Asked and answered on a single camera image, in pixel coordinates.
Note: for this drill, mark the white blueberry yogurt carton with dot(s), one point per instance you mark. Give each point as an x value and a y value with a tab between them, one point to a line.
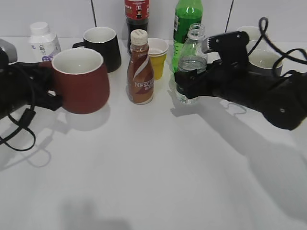
44	43

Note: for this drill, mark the green soda bottle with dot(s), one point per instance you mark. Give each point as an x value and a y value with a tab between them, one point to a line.
187	12

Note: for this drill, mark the brown Nescafe coffee bottle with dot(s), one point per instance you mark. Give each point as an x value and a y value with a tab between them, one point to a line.
140	77

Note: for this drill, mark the white ceramic mug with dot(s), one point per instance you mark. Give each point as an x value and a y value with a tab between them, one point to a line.
254	36

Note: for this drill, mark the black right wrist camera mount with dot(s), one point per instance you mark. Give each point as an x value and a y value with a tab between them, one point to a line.
231	48

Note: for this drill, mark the dark grey ceramic mug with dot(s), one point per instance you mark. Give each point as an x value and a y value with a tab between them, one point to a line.
262	61

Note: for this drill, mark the clear water bottle green label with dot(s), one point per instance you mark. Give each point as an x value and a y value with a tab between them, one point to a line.
191	57

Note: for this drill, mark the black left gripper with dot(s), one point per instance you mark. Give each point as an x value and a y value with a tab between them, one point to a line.
15	92

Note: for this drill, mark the cola bottle red label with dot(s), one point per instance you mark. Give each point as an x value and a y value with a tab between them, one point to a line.
137	17

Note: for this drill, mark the black ceramic mug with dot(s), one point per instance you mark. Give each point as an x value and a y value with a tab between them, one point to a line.
103	40

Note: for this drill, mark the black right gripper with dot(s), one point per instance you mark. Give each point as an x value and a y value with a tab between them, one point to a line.
281	100

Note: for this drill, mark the red ceramic mug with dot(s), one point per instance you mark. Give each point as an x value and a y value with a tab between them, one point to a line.
80	77

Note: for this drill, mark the yellow paper cup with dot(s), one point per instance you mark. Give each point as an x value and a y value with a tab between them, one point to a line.
157	63

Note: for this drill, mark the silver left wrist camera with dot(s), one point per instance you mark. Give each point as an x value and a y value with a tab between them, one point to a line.
10	50

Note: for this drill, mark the white paper cup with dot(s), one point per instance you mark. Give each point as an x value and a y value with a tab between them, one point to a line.
157	46

